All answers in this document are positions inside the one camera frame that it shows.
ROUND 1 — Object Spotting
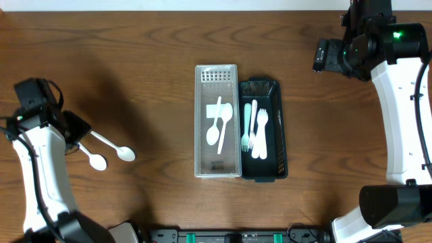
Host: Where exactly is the white plastic spoon bowl down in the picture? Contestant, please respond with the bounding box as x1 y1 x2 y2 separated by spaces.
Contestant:
206 97 221 146

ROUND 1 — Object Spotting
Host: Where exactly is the right black cable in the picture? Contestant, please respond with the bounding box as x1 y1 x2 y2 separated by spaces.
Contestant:
413 47 432 173

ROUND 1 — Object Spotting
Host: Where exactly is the white plastic fork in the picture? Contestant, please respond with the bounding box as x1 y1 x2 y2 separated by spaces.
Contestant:
251 110 263 159
248 99 258 149

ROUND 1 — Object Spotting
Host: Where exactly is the left black cable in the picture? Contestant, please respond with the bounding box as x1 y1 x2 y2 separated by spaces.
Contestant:
0 116 58 243

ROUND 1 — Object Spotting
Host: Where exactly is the black perforated plastic basket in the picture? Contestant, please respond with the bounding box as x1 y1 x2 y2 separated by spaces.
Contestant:
238 77 288 183

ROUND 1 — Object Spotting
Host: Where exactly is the black cable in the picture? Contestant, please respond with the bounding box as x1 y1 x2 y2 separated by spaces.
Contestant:
0 116 58 243
413 47 432 173

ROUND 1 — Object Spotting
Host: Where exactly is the white plastic fork handle up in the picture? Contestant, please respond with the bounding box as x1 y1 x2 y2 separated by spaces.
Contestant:
257 109 269 159

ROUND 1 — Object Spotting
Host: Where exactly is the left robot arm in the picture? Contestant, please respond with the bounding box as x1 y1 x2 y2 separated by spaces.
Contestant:
5 110 142 243

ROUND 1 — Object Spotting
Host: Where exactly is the light green plastic fork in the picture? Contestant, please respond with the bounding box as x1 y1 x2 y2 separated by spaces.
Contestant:
241 103 252 152

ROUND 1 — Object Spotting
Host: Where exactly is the clear perforated plastic basket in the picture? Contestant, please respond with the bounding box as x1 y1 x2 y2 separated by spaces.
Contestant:
194 64 242 178

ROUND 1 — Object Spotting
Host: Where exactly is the white plastic spoon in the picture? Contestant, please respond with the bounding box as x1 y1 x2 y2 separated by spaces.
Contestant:
90 130 136 162
78 142 107 171

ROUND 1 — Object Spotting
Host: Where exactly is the white plastic spoon bowl up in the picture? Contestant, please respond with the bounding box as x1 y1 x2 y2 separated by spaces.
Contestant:
217 103 233 155

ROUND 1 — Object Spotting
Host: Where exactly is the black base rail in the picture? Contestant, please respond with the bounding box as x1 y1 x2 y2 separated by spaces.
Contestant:
145 225 335 243

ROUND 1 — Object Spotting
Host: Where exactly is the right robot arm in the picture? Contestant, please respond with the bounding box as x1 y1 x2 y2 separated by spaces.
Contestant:
313 19 431 242

